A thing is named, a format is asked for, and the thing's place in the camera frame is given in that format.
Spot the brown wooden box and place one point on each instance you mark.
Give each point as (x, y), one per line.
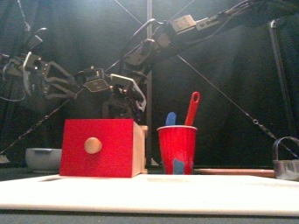
(104, 163)

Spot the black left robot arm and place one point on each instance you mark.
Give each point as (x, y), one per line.
(11, 66)

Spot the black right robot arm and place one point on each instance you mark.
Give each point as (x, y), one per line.
(234, 17)

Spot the blue utensil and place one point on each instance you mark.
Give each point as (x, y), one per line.
(171, 119)

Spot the red spatula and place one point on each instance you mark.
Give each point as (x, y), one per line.
(192, 108)

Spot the purple small object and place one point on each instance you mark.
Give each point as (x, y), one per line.
(176, 145)

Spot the white cutting board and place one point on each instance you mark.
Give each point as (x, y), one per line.
(155, 192)

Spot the metal measuring cup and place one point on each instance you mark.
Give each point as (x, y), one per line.
(287, 169)

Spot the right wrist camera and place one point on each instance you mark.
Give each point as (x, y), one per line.
(95, 83)

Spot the vertical metal frame post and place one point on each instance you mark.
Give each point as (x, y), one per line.
(150, 17)

